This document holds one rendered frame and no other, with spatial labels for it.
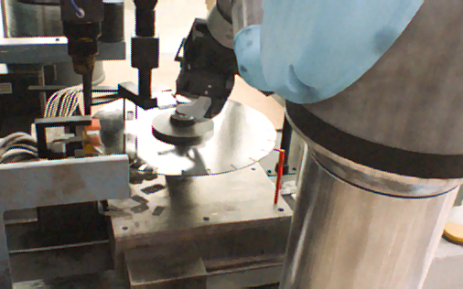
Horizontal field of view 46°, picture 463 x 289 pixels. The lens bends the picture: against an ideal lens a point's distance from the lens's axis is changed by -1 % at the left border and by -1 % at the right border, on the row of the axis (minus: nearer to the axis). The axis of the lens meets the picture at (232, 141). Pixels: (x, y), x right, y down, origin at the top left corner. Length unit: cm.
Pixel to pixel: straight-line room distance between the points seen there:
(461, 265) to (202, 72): 47
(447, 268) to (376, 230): 59
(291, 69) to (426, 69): 5
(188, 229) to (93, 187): 18
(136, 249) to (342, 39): 72
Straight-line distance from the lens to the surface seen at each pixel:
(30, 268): 98
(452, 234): 88
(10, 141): 99
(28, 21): 155
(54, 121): 93
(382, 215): 28
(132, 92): 91
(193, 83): 80
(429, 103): 23
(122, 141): 92
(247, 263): 96
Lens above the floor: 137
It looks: 27 degrees down
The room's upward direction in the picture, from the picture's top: 5 degrees clockwise
